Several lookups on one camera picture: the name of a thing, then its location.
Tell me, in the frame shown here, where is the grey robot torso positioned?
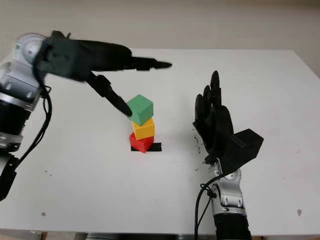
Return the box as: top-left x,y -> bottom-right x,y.
74,232 -> 218,240

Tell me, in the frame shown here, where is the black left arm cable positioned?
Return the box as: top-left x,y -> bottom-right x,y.
14,82 -> 54,173

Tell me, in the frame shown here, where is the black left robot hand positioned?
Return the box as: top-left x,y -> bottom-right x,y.
33,30 -> 173,118

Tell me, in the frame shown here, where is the yellow wooden block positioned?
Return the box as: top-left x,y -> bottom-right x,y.
131,117 -> 155,140

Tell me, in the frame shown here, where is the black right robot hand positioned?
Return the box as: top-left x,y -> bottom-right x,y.
192,70 -> 236,165

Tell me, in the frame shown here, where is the black tape strip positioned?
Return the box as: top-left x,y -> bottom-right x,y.
131,142 -> 163,153

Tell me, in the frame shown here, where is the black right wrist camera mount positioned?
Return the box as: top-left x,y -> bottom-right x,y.
217,128 -> 265,176

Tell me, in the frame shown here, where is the red wooden block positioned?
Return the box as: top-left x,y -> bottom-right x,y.
129,132 -> 154,154

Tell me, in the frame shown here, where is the green wooden block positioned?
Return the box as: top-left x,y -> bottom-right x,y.
126,94 -> 154,127

